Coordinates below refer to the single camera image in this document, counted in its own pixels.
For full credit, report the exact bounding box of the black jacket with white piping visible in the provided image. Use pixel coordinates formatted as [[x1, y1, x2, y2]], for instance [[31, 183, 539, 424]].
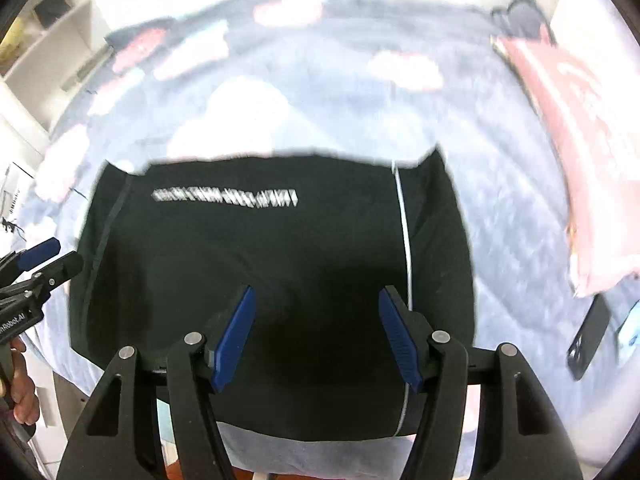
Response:
[[67, 147, 477, 443]]

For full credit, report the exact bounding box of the white shelf unit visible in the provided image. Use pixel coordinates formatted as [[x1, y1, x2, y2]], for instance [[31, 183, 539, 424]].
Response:
[[0, 0, 115, 171]]

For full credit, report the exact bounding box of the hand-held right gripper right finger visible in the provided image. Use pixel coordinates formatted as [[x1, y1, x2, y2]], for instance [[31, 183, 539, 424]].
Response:
[[377, 285, 585, 480]]

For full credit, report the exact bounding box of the grey pillow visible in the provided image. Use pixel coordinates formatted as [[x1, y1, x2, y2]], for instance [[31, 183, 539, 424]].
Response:
[[491, 0, 552, 42]]

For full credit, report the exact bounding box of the pink pillow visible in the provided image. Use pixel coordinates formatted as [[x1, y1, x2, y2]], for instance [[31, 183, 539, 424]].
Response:
[[492, 35, 640, 300]]

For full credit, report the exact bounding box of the light blue packet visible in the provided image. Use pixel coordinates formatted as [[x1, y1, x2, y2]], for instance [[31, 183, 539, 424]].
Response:
[[616, 299, 640, 362]]

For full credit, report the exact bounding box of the grey blanket with pink print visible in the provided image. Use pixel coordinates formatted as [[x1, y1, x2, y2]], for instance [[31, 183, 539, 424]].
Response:
[[22, 0, 640, 478]]

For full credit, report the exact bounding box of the black smartphone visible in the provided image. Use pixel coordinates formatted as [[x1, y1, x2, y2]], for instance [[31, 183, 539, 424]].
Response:
[[565, 293, 612, 382]]

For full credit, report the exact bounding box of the person's left hand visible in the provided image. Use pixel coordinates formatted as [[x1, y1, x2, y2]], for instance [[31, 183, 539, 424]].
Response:
[[10, 335, 42, 426]]

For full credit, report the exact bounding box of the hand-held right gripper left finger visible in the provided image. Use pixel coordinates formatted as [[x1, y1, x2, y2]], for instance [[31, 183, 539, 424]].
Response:
[[55, 285, 258, 480]]

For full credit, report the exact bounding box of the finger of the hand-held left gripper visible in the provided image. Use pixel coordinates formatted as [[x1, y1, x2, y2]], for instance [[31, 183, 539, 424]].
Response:
[[10, 251, 84, 293], [0, 237, 62, 276]]

